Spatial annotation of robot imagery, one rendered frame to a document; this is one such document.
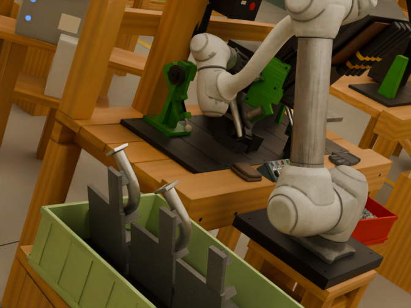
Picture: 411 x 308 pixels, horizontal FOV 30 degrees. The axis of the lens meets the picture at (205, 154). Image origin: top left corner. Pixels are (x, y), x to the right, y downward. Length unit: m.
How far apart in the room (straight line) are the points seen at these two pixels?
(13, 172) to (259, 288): 2.51
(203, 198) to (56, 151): 0.66
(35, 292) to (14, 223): 1.79
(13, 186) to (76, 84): 1.49
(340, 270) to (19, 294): 0.96
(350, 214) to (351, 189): 0.08
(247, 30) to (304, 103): 1.31
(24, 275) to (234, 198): 0.86
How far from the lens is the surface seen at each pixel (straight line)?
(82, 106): 2.81
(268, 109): 2.98
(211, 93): 2.62
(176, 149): 2.79
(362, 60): 3.11
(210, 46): 2.65
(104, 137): 2.74
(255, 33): 3.56
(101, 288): 1.85
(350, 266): 2.48
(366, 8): 2.36
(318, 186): 2.23
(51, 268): 1.99
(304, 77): 2.23
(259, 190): 2.76
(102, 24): 2.70
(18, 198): 4.08
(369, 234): 2.90
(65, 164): 2.90
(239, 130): 2.98
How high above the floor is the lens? 1.88
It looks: 20 degrees down
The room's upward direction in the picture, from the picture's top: 21 degrees clockwise
